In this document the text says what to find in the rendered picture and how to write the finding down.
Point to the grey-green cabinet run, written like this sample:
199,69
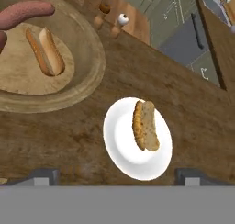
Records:
159,13

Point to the large wooden bowl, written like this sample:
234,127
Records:
82,50

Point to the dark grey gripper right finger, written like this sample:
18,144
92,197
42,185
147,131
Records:
186,175

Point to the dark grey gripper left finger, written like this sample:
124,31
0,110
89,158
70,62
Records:
46,176

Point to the white round plate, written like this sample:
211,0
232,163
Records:
128,154

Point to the wooden shaker with brown top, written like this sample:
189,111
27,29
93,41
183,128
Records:
102,15

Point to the wooden shaker with white top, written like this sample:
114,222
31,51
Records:
120,24

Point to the brown speckled bun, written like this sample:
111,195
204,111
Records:
145,126

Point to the reddish brown sausage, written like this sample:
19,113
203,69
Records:
24,14

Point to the orange hot dog bun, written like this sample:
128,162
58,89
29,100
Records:
46,51

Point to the steel sink with tap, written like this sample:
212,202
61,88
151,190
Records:
221,1

